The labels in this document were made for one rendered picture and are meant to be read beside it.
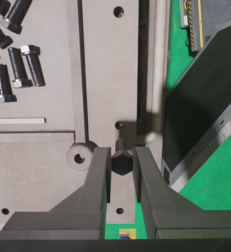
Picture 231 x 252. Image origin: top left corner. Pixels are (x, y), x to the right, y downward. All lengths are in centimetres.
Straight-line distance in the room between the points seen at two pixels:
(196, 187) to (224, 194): 31
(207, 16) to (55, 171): 135
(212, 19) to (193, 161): 115
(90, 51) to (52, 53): 5
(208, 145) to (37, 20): 42
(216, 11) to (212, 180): 148
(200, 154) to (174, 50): 132
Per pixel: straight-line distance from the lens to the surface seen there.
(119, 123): 30
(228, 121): 49
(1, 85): 30
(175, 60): 171
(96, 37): 27
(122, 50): 27
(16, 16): 30
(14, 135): 30
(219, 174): 214
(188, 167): 49
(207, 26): 147
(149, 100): 41
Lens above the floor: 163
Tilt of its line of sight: 75 degrees down
